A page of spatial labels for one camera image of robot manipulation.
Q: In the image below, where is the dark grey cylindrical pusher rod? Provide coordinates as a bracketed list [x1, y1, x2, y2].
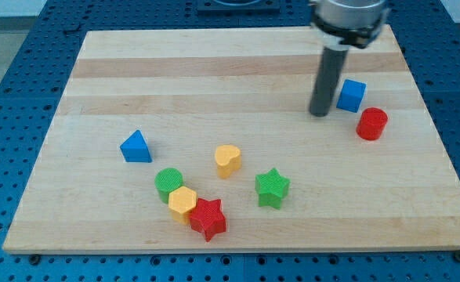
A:
[309, 47, 348, 117]

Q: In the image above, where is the blue cube block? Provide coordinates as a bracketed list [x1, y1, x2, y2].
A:
[336, 79, 367, 113]

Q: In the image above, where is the red cylinder block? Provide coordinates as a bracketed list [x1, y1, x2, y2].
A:
[356, 107, 388, 141]

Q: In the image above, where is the green star block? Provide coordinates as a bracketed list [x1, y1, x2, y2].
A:
[255, 168, 290, 210]

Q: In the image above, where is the yellow heart block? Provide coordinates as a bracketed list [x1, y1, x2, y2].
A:
[215, 144, 242, 179]

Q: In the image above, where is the light wooden board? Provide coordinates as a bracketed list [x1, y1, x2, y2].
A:
[3, 27, 460, 255]

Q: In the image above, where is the red star block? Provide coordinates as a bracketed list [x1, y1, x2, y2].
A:
[189, 198, 226, 242]

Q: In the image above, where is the green cylinder block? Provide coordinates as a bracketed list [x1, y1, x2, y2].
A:
[154, 168, 183, 204]

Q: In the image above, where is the yellow hexagon block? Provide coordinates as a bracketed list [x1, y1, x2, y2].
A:
[168, 186, 197, 225]

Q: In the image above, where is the blue triangle block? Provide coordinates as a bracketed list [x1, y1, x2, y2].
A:
[120, 130, 153, 163]

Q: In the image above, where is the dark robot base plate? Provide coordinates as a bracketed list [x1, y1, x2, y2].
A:
[196, 0, 281, 13]

